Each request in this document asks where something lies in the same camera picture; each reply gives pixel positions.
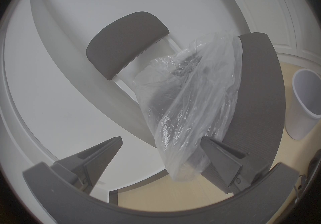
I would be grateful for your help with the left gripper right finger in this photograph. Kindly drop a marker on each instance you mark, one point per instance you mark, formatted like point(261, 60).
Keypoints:
point(225, 162)

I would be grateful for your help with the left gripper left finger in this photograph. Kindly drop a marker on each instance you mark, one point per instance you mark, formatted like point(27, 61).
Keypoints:
point(97, 160)

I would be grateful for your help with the clear plastic bag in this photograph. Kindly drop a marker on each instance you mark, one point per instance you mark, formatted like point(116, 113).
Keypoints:
point(190, 92)

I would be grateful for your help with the white trash bin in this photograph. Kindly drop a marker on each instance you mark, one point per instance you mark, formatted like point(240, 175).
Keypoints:
point(298, 107)

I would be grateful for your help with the grey and white chair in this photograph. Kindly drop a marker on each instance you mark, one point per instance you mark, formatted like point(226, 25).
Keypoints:
point(125, 42)

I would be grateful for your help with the white wardrobe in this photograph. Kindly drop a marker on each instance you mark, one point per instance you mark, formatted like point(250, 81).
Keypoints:
point(270, 4)

